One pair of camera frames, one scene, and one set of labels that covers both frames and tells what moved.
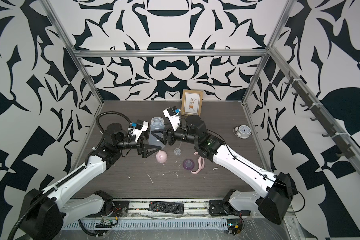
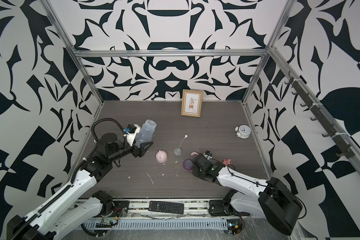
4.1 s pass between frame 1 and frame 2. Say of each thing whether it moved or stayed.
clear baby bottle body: moved
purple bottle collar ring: stayed
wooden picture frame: stayed
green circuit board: stayed
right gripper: moved
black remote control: stayed
